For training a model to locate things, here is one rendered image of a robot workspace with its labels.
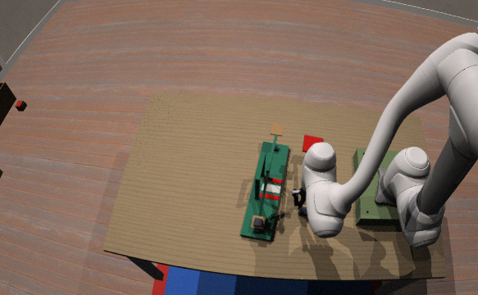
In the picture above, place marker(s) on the red flat square plate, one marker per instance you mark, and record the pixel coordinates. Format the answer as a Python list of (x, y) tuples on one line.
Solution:
[(309, 141)]

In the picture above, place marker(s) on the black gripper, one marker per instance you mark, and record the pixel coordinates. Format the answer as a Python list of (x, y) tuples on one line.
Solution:
[(295, 194)]

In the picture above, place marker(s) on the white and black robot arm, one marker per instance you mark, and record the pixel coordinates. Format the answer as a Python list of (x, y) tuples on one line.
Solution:
[(452, 69)]

